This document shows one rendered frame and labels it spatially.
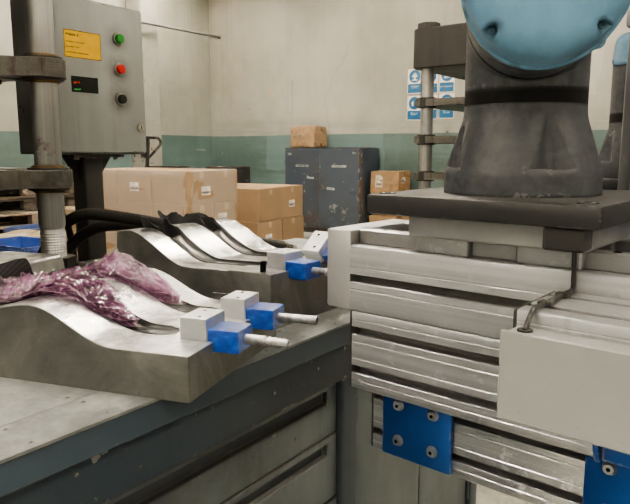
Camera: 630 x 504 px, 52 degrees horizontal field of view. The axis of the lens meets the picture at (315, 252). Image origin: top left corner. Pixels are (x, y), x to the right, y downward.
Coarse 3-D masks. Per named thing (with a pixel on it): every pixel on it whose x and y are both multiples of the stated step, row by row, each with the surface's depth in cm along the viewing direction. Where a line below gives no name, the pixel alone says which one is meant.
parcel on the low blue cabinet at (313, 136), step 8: (296, 128) 845; (304, 128) 837; (312, 128) 830; (320, 128) 839; (296, 136) 845; (304, 136) 837; (312, 136) 831; (320, 136) 840; (296, 144) 848; (304, 144) 839; (312, 144) 833; (320, 144) 843
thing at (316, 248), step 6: (312, 234) 114; (318, 234) 114; (324, 234) 113; (312, 240) 113; (318, 240) 112; (324, 240) 112; (306, 246) 112; (312, 246) 112; (318, 246) 111; (324, 246) 112; (306, 252) 112; (312, 252) 111; (318, 252) 110; (324, 252) 111; (306, 258) 113; (312, 258) 112; (318, 258) 112; (324, 258) 111
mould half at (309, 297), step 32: (192, 224) 128; (224, 224) 133; (160, 256) 114; (224, 256) 120; (256, 256) 120; (192, 288) 110; (224, 288) 105; (256, 288) 101; (288, 288) 103; (320, 288) 110
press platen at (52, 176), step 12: (0, 168) 146; (12, 168) 148; (24, 168) 150; (36, 168) 146; (48, 168) 146; (60, 168) 148; (0, 180) 143; (12, 180) 144; (24, 180) 144; (36, 180) 145; (48, 180) 146; (60, 180) 147; (72, 180) 152; (36, 192) 148; (48, 192) 148; (60, 192) 149
